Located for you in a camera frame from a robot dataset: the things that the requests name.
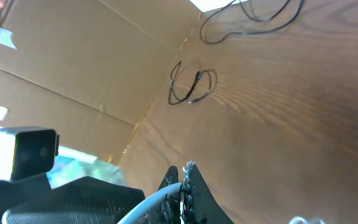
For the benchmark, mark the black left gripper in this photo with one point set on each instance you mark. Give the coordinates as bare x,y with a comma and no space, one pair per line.
84,200

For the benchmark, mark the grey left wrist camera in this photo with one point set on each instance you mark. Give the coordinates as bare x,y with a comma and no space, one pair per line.
26,152

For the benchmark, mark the cardboard side panel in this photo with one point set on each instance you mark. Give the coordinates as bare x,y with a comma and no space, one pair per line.
88,68

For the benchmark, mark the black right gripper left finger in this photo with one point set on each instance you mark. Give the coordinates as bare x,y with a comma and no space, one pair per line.
167,208

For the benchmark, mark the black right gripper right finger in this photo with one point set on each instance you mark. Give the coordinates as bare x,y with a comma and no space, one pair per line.
199,205

